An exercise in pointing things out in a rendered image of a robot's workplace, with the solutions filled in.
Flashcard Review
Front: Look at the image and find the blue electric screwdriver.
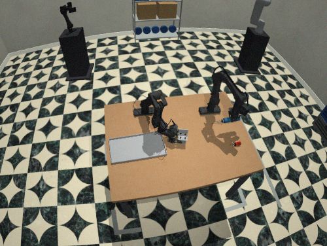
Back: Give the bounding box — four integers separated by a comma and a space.
221, 117, 241, 123

